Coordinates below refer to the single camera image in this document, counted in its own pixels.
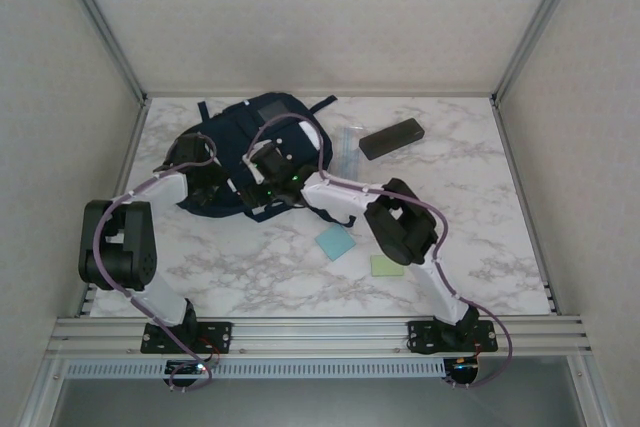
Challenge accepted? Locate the navy blue backpack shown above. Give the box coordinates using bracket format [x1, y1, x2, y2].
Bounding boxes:
[152, 91, 337, 224]

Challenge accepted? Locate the clear bag of blue pens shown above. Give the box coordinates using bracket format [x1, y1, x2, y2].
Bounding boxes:
[334, 123, 367, 177]

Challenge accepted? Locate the black pencil case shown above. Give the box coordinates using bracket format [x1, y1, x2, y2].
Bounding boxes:
[358, 117, 426, 163]

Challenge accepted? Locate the blue sticky note pad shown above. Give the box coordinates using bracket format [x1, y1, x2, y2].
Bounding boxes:
[314, 224, 358, 262]

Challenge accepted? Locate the green sticky note pad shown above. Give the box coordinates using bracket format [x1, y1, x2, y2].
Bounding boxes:
[370, 254, 405, 278]

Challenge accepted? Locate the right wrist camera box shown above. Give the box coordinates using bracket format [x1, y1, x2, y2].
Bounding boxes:
[241, 145, 267, 186]

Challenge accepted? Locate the left aluminium side rail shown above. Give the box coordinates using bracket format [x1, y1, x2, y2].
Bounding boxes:
[74, 96, 151, 319]

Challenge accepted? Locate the aluminium side rail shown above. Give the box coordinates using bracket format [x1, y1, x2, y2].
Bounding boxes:
[74, 96, 151, 319]
[492, 96, 560, 318]

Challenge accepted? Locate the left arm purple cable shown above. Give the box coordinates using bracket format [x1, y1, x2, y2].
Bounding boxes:
[92, 134, 219, 393]

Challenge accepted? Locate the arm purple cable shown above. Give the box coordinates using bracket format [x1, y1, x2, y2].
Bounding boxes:
[247, 113, 516, 391]
[92, 134, 219, 393]

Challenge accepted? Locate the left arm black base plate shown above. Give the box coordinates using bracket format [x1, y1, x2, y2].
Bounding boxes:
[139, 320, 234, 354]

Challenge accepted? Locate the aluminium mounting rail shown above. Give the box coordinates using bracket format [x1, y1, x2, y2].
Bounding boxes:
[47, 315, 595, 361]

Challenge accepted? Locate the left aluminium frame post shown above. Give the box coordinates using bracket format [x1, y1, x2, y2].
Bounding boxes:
[47, 0, 151, 104]

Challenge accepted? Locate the aluminium frame post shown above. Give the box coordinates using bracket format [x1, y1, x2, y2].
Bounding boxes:
[47, 0, 151, 104]
[489, 0, 595, 106]

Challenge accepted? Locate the grey slotted cable duct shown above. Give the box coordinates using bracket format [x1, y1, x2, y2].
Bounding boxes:
[64, 358, 447, 380]

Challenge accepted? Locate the aluminium back frame rail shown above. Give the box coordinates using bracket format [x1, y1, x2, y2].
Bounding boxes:
[143, 90, 497, 100]

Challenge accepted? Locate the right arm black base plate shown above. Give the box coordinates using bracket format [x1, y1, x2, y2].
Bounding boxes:
[407, 319, 500, 353]

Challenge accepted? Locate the right aluminium side rail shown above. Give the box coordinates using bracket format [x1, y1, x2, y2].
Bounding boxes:
[492, 96, 560, 318]

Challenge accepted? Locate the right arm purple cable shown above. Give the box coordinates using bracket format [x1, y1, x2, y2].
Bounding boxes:
[247, 113, 516, 391]

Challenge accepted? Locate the right aluminium frame post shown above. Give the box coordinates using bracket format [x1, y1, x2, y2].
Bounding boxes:
[489, 0, 595, 106]

